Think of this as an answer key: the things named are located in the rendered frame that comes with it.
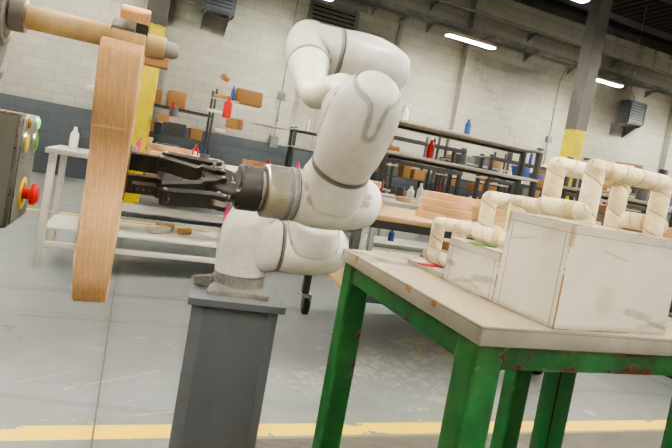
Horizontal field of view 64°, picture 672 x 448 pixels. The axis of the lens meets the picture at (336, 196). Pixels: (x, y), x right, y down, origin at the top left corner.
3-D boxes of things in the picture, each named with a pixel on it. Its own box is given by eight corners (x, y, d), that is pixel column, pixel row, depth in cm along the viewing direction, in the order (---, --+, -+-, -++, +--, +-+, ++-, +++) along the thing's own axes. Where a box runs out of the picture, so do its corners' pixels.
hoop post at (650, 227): (654, 236, 93) (665, 183, 92) (637, 233, 96) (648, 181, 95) (666, 238, 94) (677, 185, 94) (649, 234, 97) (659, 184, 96)
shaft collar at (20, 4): (7, 37, 72) (4, 9, 68) (15, 16, 74) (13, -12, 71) (24, 40, 73) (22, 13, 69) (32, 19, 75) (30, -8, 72)
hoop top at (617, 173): (594, 177, 85) (598, 157, 85) (578, 175, 88) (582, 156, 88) (675, 194, 94) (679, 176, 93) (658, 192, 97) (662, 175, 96)
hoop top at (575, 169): (555, 173, 93) (558, 155, 93) (542, 171, 96) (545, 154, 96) (633, 189, 101) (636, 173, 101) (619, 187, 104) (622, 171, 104)
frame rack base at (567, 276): (555, 330, 84) (576, 223, 83) (490, 301, 98) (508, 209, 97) (665, 335, 96) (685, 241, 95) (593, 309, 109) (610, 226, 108)
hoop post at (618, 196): (613, 228, 100) (623, 179, 100) (599, 225, 103) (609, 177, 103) (625, 230, 102) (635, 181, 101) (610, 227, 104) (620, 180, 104)
